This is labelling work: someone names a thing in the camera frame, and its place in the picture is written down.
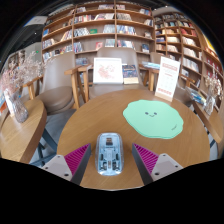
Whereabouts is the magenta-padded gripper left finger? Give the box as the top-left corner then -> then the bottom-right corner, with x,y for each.
41,143 -> 92,185

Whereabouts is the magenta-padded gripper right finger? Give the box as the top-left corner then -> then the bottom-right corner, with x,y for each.
132,143 -> 184,186

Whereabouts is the transparent computer mouse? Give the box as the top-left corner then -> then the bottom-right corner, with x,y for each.
95,132 -> 125,177

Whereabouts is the green smiley mouse pad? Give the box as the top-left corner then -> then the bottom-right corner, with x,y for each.
122,99 -> 185,140

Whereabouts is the round wooden side table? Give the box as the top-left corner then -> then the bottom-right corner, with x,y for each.
0,98 -> 48,164
191,99 -> 224,144

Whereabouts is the brown leather armchair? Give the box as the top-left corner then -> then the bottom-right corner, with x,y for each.
34,51 -> 84,114
148,51 -> 198,108
64,46 -> 159,101

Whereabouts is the glass vase with pink flowers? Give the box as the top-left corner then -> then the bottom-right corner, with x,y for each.
0,51 -> 46,124

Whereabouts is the blue book pile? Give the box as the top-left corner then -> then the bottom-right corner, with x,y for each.
186,86 -> 207,106

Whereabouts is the glass vase with beige flowers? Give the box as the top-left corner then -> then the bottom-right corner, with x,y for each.
203,63 -> 223,116

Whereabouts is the white red sign stand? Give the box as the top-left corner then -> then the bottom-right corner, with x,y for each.
154,55 -> 181,103

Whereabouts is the dark cover book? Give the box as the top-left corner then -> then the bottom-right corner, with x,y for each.
121,64 -> 140,85

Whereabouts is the small white table card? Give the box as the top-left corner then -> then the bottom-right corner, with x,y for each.
3,89 -> 16,118

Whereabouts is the white picture book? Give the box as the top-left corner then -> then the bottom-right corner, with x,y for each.
92,57 -> 124,85

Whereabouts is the stack of blue books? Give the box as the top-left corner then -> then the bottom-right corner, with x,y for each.
141,60 -> 161,70

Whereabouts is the distant wooden bookshelf unit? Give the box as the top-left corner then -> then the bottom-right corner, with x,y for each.
8,49 -> 27,69

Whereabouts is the angled wooden bookshelf unit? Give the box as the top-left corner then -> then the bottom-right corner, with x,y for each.
153,11 -> 224,101

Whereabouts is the wide wooden bookshelf unit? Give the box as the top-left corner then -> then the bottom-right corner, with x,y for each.
40,2 -> 156,64

